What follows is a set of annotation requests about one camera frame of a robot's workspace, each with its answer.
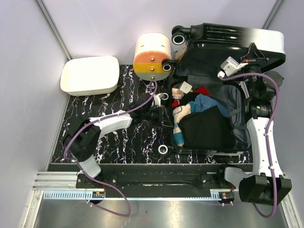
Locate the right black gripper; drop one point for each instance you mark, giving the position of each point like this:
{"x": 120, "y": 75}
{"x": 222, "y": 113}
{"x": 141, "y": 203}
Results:
{"x": 253, "y": 52}

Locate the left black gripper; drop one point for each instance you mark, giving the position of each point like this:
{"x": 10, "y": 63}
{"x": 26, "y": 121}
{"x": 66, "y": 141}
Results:
{"x": 163, "y": 118}

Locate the blue cloth garment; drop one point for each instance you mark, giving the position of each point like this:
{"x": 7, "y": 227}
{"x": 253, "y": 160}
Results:
{"x": 203, "y": 103}

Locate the black white space suitcase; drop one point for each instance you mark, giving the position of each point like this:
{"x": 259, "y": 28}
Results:
{"x": 207, "y": 47}

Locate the white plastic basin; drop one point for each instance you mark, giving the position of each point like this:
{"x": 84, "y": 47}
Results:
{"x": 90, "y": 76}

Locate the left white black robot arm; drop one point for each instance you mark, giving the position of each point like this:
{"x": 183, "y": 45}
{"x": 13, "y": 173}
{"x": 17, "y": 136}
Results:
{"x": 97, "y": 140}

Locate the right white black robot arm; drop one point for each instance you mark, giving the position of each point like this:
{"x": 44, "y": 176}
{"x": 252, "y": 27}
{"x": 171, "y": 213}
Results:
{"x": 266, "y": 184}

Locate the red black garment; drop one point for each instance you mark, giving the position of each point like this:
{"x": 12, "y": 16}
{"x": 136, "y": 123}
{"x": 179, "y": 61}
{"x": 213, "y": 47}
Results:
{"x": 189, "y": 97}

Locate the white small square box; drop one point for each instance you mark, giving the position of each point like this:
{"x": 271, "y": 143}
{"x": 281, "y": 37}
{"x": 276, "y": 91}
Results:
{"x": 185, "y": 87}

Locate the orange white drawer box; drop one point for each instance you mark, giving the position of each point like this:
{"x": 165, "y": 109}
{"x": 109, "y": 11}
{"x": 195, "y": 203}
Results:
{"x": 150, "y": 50}

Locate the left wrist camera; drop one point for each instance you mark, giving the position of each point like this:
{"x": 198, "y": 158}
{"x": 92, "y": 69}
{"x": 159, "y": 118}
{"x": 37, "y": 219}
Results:
{"x": 158, "y": 98}

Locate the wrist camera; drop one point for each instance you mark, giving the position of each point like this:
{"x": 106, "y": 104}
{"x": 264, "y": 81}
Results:
{"x": 158, "y": 98}
{"x": 229, "y": 67}

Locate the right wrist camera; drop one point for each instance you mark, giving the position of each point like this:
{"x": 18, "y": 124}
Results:
{"x": 229, "y": 67}

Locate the slotted cable duct rail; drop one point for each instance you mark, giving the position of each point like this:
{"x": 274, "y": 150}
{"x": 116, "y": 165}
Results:
{"x": 208, "y": 195}

